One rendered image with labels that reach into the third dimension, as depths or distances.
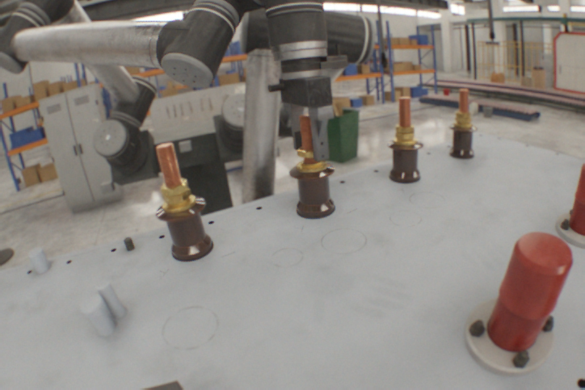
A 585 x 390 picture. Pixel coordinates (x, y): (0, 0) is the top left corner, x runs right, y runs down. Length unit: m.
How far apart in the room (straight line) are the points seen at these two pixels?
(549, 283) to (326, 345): 0.25
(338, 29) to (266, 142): 0.37
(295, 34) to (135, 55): 0.31
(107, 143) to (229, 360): 1.37
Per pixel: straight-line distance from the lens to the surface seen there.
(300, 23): 0.53
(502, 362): 0.38
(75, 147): 5.18
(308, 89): 0.51
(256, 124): 0.83
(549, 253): 0.33
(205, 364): 0.39
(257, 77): 0.82
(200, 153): 2.05
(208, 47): 0.55
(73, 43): 0.77
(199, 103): 5.32
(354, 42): 0.86
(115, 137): 1.61
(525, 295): 0.33
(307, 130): 0.58
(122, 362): 0.44
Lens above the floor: 1.67
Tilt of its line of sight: 20 degrees down
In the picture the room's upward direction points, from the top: 7 degrees counter-clockwise
